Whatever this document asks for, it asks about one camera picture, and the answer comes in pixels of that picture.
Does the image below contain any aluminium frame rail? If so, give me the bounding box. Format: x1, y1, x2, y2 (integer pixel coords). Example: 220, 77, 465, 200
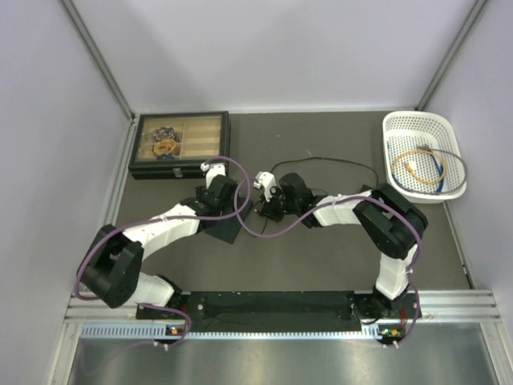
64, 290, 501, 323

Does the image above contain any white perforated plastic basket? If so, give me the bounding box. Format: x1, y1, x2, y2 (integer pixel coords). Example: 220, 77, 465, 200
382, 111, 468, 204

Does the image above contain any yellow ethernet cable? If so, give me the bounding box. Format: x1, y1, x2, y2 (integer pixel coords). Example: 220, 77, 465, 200
390, 148, 446, 186

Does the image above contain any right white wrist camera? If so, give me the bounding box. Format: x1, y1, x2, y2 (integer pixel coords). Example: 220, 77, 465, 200
253, 172, 277, 201

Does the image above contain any black network switch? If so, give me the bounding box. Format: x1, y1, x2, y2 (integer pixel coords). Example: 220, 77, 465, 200
204, 197, 253, 245

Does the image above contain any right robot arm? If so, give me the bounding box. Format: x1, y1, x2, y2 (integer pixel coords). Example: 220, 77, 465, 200
253, 172, 428, 318

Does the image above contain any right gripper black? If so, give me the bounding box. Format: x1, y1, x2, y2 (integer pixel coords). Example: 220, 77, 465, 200
261, 185, 301, 224

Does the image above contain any white slotted cable duct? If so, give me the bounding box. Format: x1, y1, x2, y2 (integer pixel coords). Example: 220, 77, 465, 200
80, 323, 382, 341

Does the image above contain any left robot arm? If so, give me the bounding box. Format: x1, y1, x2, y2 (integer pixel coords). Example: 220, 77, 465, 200
77, 175, 237, 318

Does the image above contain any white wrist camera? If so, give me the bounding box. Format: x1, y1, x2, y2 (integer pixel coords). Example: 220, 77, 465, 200
253, 172, 277, 201
200, 162, 226, 188

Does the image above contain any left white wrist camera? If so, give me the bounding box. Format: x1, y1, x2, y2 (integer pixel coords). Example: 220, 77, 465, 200
200, 162, 226, 188

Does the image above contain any grey ethernet cable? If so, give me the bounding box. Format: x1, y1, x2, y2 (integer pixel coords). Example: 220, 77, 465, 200
416, 144, 470, 197

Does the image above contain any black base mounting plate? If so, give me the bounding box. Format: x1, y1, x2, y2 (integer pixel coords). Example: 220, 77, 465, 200
135, 290, 418, 332

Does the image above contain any orange bracelet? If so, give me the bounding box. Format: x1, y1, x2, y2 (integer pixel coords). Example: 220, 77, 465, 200
151, 139, 180, 157

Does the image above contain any black power adapter with cord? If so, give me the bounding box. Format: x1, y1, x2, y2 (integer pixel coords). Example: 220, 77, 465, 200
259, 156, 379, 235

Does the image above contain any black jewelry display box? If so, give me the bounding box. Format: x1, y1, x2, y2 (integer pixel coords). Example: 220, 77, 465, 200
128, 111, 231, 180

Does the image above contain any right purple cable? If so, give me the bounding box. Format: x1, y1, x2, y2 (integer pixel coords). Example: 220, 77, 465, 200
236, 176, 424, 350

